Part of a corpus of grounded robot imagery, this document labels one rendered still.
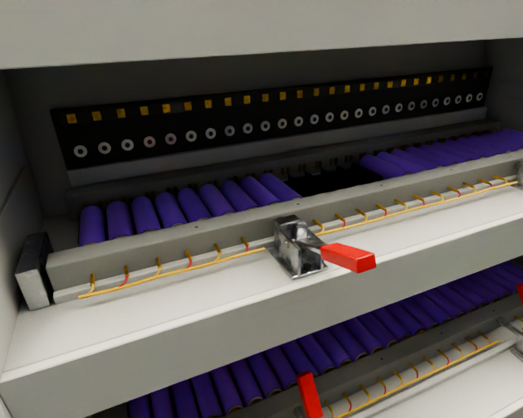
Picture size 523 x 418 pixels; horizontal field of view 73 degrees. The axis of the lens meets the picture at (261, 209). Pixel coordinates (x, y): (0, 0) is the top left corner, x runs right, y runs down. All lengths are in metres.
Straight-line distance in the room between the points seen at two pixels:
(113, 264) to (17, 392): 0.08
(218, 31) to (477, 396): 0.40
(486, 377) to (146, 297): 0.36
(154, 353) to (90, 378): 0.03
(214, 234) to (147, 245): 0.05
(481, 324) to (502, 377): 0.06
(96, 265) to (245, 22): 0.17
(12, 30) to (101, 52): 0.04
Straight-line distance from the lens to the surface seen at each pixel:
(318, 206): 0.28
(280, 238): 0.25
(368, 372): 0.40
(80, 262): 0.25
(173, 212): 0.29
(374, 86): 0.46
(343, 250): 0.20
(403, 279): 0.29
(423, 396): 0.43
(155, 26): 0.21
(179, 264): 0.25
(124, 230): 0.28
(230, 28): 0.22
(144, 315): 0.23
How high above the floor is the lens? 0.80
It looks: 12 degrees down
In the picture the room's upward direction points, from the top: 8 degrees counter-clockwise
